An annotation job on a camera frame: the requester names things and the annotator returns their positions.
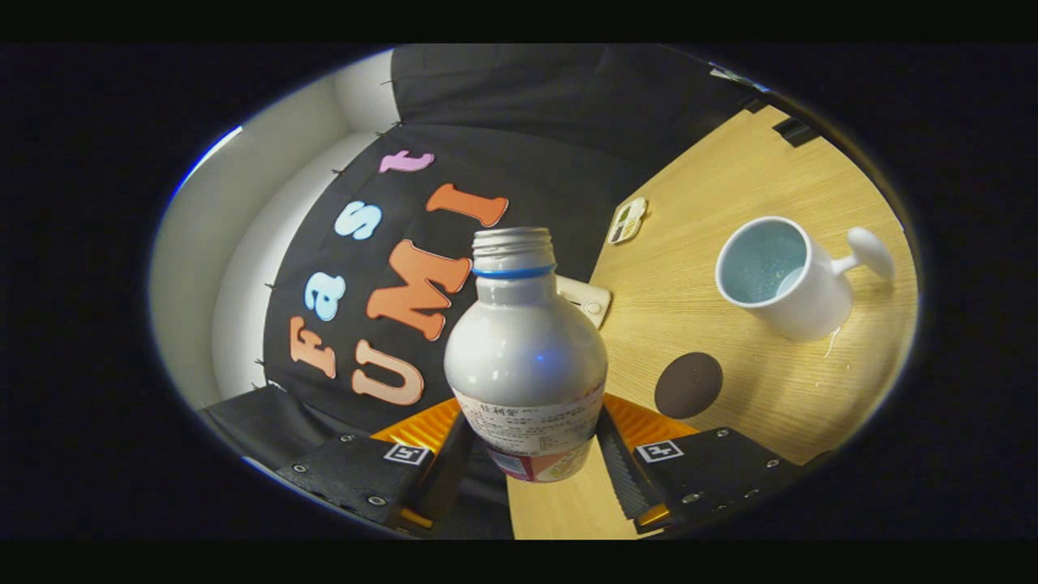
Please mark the black table clamp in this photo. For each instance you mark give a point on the black table clamp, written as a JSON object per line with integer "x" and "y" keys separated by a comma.
{"x": 795, "y": 132}

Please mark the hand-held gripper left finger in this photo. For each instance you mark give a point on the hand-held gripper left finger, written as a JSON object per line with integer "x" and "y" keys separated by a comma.
{"x": 446, "y": 487}

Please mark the white toaster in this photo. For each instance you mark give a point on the white toaster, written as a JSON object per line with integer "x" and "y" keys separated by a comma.
{"x": 588, "y": 300}

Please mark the white divided dish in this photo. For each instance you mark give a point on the white divided dish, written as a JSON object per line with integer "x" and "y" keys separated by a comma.
{"x": 628, "y": 221}

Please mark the wooden table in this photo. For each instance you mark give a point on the wooden table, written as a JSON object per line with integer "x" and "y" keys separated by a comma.
{"x": 705, "y": 178}

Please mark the dark brown round coaster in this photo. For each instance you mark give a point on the dark brown round coaster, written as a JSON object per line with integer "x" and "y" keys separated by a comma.
{"x": 688, "y": 385}

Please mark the white cup with blue inside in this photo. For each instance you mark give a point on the white cup with blue inside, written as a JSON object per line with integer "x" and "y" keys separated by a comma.
{"x": 811, "y": 308}

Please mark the silver juice bottle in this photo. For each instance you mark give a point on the silver juice bottle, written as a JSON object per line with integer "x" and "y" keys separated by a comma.
{"x": 523, "y": 357}

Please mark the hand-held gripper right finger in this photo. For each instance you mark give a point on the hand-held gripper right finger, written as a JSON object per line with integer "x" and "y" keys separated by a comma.
{"x": 620, "y": 478}

